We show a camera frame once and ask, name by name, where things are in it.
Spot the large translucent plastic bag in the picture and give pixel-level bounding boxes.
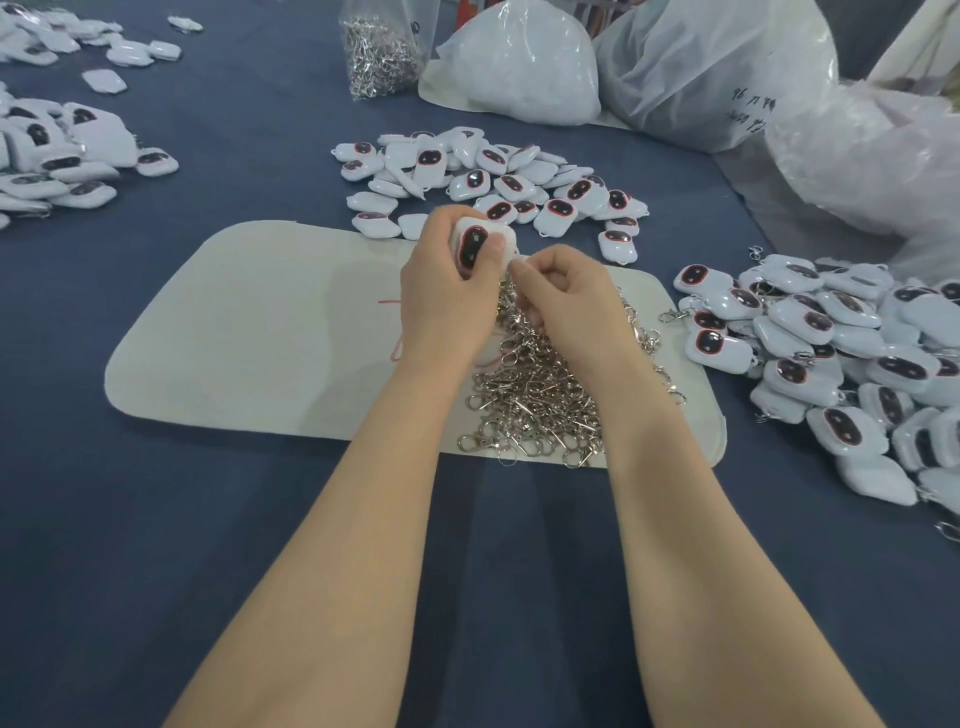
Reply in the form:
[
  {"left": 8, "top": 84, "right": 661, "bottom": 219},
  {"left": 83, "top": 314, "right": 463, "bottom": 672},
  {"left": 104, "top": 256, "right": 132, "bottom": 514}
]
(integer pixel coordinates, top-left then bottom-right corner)
[{"left": 595, "top": 0, "right": 842, "bottom": 152}]

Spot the white fob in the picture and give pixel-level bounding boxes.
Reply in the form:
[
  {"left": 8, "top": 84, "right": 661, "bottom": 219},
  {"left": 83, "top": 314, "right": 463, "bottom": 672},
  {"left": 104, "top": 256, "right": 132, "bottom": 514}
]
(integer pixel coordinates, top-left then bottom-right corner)
[{"left": 450, "top": 214, "right": 521, "bottom": 281}]

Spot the person's right forearm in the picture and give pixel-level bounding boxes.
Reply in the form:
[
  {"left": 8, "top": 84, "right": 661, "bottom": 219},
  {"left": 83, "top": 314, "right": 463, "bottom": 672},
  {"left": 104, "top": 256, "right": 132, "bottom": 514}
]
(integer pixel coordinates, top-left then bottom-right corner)
[{"left": 600, "top": 384, "right": 887, "bottom": 728}]

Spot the person's left hand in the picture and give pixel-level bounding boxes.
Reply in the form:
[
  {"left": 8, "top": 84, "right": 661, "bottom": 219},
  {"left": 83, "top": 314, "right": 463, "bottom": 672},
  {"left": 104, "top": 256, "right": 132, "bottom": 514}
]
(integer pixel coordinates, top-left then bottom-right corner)
[{"left": 396, "top": 207, "right": 515, "bottom": 380}]

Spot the pile of metal clasps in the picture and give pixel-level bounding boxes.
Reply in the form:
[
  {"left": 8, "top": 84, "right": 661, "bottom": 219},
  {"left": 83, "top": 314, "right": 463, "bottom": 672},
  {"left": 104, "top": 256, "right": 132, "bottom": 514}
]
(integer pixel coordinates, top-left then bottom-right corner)
[{"left": 457, "top": 285, "right": 687, "bottom": 468}]

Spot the clear bag of metal clasps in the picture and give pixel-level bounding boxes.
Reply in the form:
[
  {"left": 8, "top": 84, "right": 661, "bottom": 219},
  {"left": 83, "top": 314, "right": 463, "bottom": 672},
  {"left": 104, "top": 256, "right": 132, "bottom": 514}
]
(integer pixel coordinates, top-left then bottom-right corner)
[{"left": 337, "top": 0, "right": 440, "bottom": 102}]

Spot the crumpled clear plastic bag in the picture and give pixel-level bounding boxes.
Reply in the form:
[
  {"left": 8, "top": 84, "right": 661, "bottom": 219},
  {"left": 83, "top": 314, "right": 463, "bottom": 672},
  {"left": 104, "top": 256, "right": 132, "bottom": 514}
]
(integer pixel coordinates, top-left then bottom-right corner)
[{"left": 765, "top": 75, "right": 960, "bottom": 279}]

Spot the person's left forearm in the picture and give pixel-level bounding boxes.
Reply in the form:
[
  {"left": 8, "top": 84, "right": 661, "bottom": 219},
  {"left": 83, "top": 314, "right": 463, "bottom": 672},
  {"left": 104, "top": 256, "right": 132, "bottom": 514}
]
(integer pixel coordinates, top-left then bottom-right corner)
[{"left": 165, "top": 369, "right": 479, "bottom": 728}]

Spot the round white plastic bag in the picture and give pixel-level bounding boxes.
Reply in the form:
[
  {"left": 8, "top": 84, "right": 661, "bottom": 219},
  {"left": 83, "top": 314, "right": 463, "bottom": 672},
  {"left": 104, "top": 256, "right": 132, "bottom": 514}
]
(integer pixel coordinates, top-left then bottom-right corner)
[{"left": 418, "top": 0, "right": 603, "bottom": 126}]

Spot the person's right hand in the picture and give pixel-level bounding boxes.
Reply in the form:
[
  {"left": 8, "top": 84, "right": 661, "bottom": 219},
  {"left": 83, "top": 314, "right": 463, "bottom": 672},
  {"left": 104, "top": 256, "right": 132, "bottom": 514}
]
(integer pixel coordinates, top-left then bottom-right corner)
[{"left": 510, "top": 244, "right": 650, "bottom": 410}]

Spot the white plastic sheet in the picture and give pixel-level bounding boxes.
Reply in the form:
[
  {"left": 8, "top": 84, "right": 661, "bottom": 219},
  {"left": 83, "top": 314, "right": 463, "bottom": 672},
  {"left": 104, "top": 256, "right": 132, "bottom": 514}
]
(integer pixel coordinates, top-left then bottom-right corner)
[{"left": 867, "top": 0, "right": 960, "bottom": 84}]

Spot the thin red thread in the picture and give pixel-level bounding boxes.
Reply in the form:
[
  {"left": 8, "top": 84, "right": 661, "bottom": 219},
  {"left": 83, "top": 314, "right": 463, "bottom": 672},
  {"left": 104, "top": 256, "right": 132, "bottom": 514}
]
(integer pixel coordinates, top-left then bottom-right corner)
[{"left": 378, "top": 298, "right": 407, "bottom": 365}]

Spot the cream felt work mat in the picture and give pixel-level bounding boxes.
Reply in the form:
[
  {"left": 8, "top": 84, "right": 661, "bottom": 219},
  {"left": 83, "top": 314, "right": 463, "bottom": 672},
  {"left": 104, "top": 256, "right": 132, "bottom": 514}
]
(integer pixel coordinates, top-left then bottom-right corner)
[{"left": 105, "top": 220, "right": 729, "bottom": 468}]

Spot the pile of finished fobs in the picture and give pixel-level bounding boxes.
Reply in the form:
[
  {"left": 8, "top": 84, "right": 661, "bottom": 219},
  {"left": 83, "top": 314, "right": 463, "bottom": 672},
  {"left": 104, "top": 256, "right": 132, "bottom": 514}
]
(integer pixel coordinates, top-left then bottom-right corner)
[{"left": 660, "top": 252, "right": 960, "bottom": 542}]

